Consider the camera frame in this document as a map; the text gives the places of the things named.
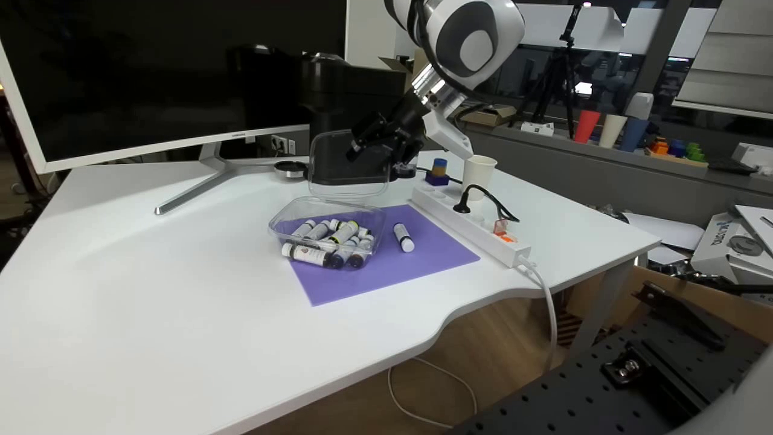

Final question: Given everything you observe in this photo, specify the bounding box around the black perforated board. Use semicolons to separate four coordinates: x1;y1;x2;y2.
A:
452;282;769;435

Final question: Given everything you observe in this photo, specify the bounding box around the white paper sheet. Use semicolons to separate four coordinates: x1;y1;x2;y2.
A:
621;207;705;267

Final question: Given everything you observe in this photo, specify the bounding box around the silver monitor stand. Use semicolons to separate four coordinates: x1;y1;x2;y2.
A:
151;143;244;216

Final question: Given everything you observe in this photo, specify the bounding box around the red cup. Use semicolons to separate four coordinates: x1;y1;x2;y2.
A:
571;109;604;147

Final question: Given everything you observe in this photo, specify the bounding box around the white curved computer monitor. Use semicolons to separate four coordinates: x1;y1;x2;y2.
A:
0;0;351;176

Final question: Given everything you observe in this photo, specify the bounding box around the black box appliance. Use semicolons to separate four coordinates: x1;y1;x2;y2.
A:
299;53;421;185

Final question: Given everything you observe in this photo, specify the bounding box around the clear plastic bowl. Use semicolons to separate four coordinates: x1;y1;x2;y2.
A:
267;205;381;276

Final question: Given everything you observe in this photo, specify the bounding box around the printed paper stack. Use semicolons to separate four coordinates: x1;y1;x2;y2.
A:
688;203;773;290

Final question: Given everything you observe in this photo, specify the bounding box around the white power strip cable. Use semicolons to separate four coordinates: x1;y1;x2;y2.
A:
515;254;562;360

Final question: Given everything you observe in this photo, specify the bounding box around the white power strip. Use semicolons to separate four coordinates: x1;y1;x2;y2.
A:
408;185;536;271

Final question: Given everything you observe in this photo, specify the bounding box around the cream cup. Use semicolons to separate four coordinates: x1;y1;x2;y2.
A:
597;110;631;152

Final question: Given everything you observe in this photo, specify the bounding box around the round black puck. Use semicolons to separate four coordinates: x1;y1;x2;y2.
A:
272;160;311;180

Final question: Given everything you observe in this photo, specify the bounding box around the blue and orange toy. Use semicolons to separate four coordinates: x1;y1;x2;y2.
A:
422;154;452;189

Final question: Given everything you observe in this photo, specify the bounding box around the black tripod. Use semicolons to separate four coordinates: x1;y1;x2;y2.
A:
528;0;592;132

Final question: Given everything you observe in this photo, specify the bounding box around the blue cup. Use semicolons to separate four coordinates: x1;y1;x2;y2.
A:
619;116;651;154

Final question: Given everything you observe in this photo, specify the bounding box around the black plug with cable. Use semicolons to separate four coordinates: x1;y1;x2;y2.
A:
452;180;521;225

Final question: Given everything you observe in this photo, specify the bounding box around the silver wrist camera bar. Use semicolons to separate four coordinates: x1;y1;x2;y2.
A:
421;106;478;162

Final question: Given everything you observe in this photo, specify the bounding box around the thin white floor cable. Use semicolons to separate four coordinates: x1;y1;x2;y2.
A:
385;355;482;431

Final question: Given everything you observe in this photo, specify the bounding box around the small white label box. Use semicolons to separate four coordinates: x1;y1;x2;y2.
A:
517;118;557;137

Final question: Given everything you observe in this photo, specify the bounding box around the cardboard box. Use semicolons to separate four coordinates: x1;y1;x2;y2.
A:
449;82;520;131

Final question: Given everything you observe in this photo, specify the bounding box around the white paper cup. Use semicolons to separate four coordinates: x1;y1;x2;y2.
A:
461;152;501;191

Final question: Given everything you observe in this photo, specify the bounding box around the large white paint tube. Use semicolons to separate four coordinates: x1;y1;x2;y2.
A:
279;239;342;271

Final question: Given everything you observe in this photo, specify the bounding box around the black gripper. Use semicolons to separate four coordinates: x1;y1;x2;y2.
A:
345;92;430;164

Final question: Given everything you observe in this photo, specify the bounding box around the grey table leg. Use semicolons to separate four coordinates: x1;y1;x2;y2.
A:
567;254;639;358

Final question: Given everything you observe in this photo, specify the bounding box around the purple mat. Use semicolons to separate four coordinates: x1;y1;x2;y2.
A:
276;203;482;309

